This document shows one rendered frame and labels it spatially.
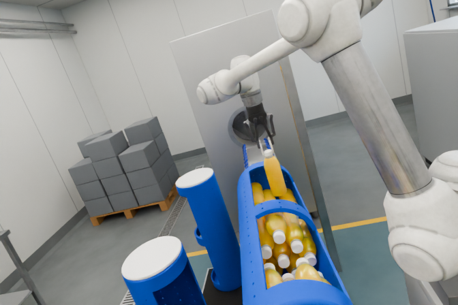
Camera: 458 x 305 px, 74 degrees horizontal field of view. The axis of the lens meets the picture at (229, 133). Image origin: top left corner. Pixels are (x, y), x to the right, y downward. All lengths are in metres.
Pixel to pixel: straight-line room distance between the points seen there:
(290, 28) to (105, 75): 5.85
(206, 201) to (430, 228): 1.53
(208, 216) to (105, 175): 2.61
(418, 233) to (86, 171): 4.26
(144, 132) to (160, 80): 1.74
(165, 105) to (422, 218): 5.55
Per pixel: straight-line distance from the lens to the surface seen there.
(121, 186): 4.51
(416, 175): 0.82
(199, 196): 2.09
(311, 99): 5.78
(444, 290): 1.03
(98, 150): 4.43
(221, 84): 1.14
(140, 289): 1.46
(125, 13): 6.19
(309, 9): 0.71
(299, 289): 0.80
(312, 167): 2.16
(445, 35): 2.94
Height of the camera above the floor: 1.79
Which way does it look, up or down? 15 degrees down
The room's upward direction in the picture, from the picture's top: 18 degrees counter-clockwise
